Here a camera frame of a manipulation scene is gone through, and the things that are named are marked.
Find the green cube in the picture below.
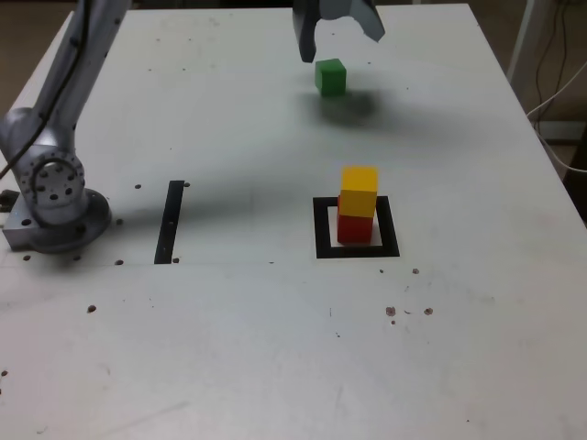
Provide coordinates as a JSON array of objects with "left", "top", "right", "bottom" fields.
[{"left": 314, "top": 58, "right": 348, "bottom": 98}]

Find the white metal post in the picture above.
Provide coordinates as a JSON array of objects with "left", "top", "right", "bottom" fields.
[{"left": 506, "top": 0, "right": 538, "bottom": 106}]

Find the yellow cube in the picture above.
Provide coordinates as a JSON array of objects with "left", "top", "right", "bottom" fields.
[{"left": 338, "top": 166, "right": 380, "bottom": 219}]

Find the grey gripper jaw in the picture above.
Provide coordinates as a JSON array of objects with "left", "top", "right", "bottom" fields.
[
  {"left": 292, "top": 0, "right": 326, "bottom": 64},
  {"left": 320, "top": 0, "right": 387, "bottom": 44}
]

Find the red cube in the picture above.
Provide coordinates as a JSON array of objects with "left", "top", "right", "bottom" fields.
[{"left": 337, "top": 194, "right": 373, "bottom": 245}]

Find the black tape square outline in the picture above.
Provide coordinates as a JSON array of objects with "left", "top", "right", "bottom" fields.
[{"left": 312, "top": 195, "right": 401, "bottom": 259}]

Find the black tape strip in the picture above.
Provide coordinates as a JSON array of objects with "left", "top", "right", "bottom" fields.
[{"left": 153, "top": 180, "right": 186, "bottom": 266}]

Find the thin black background cable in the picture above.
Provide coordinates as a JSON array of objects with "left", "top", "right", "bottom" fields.
[{"left": 536, "top": 0, "right": 570, "bottom": 109}]

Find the black background box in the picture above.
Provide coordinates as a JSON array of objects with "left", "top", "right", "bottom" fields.
[{"left": 534, "top": 119, "right": 587, "bottom": 143}]

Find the white background cable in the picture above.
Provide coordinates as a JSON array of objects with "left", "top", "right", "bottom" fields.
[{"left": 526, "top": 58, "right": 587, "bottom": 174}]

